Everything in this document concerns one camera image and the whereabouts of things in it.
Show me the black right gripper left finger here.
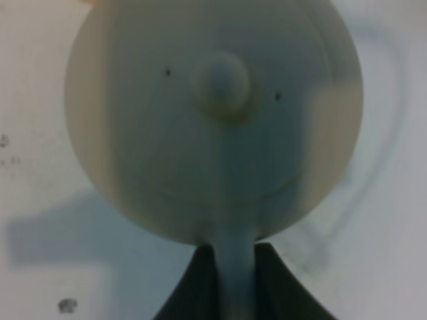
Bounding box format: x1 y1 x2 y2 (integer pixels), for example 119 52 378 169
154 245 220 320

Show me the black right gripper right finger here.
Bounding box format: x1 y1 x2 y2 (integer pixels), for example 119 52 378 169
250 243 334 320

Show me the beige teapot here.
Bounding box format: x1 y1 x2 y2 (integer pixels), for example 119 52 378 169
65 1 363 319

